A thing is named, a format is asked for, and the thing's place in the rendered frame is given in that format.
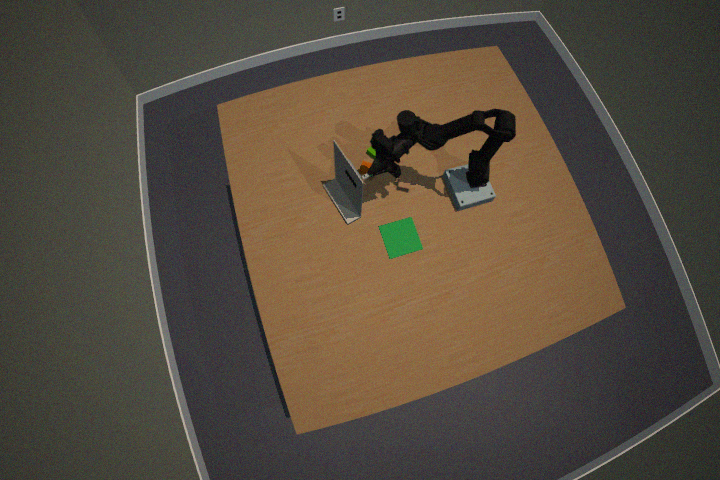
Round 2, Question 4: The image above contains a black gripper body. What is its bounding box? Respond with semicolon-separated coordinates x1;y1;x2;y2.
373;134;410;178

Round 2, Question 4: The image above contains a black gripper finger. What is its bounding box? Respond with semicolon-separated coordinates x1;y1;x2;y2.
367;148;390;175
371;164;393;177

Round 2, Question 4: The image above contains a green translucent square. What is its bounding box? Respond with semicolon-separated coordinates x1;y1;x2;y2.
378;217;423;259

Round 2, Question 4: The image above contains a small orange block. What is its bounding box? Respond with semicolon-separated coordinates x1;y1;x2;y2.
359;160;372;175

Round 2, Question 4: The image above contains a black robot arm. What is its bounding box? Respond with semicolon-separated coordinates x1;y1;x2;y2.
397;109;516;188

